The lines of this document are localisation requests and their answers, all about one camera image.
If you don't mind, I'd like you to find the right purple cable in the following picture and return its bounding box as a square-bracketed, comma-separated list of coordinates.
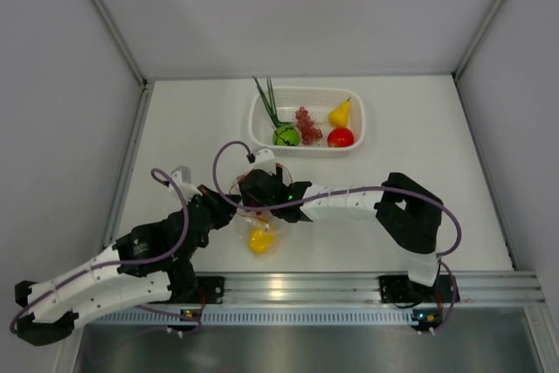
[211, 140, 464, 335]

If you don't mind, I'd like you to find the red fake apple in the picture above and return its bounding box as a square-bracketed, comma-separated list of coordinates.
[327, 127, 355, 148]

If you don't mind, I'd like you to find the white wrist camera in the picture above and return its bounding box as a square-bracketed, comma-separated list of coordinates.
[249, 148, 277, 176]
[168, 166, 201, 204]

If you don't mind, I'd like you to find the clear zip bag orange seal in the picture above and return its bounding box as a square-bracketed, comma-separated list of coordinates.
[229, 165, 298, 259]

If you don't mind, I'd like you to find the right aluminium frame post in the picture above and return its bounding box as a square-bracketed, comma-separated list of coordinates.
[452, 0, 507, 82]

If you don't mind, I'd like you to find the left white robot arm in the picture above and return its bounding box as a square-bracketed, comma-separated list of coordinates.
[10, 185, 241, 346]

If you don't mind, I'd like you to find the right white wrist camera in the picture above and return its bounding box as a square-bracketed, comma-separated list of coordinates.
[249, 148, 277, 176]

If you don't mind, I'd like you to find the white perforated plastic basket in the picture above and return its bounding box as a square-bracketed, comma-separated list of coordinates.
[248, 86, 366, 158]

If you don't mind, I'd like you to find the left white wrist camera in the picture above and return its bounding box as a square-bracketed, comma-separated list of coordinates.
[168, 166, 201, 204]

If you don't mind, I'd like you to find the left aluminium frame post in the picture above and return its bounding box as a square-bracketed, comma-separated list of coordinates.
[90, 0, 148, 86]

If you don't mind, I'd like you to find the yellow fake lemon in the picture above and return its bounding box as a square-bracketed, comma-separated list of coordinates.
[328, 99, 351, 128]

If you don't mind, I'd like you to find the slotted grey cable duct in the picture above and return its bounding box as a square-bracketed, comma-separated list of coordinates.
[92, 307, 441, 328]

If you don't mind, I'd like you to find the green fake scallion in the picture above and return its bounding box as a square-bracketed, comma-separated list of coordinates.
[252, 76, 293, 128]

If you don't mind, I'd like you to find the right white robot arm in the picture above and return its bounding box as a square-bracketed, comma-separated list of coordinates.
[239, 169, 443, 300]

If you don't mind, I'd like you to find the green fake watermelon ball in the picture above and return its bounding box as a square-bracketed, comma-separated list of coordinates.
[273, 125, 300, 147]

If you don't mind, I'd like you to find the aluminium frame post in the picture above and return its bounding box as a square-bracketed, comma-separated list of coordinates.
[90, 0, 148, 86]
[452, 0, 507, 82]

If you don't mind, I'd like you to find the purple fake grape bunch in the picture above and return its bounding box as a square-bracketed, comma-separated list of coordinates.
[295, 107, 323, 146]

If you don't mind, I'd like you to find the aluminium mounting rail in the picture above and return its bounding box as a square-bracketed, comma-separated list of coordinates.
[69, 271, 547, 307]

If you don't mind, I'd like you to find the yellow fake bell pepper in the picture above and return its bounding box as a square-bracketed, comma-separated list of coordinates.
[248, 228, 275, 255]

